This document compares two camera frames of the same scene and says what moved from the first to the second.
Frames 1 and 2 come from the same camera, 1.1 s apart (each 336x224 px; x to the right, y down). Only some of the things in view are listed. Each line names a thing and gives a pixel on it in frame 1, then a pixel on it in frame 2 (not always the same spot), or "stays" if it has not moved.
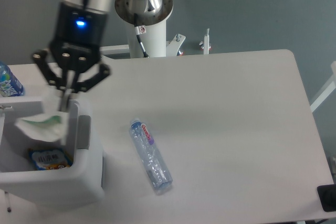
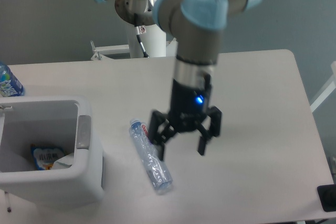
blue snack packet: x=49 y=158 stays
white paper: x=51 y=127 -> x=64 y=162
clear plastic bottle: x=156 y=168 stays
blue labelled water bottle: x=10 y=85 stays
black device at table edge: x=327 y=195 stays
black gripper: x=76 y=46 -> x=189 y=105
